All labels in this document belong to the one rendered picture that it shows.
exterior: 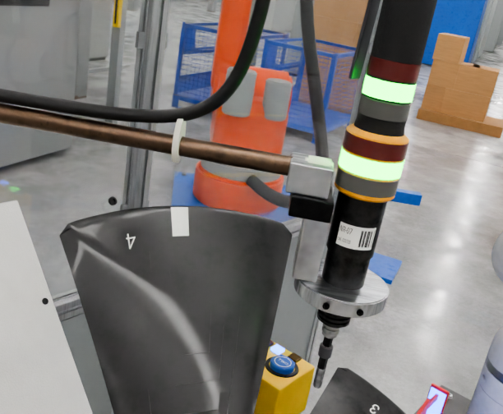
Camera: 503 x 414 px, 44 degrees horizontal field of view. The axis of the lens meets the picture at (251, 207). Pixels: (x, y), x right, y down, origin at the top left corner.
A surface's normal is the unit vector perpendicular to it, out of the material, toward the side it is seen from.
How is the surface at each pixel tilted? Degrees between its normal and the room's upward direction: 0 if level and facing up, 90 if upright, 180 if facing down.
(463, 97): 90
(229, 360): 41
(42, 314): 50
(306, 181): 90
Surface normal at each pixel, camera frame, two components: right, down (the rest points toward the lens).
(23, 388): 0.68, -0.33
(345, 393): 0.22, -0.81
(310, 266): -0.09, 0.34
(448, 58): -0.42, 0.26
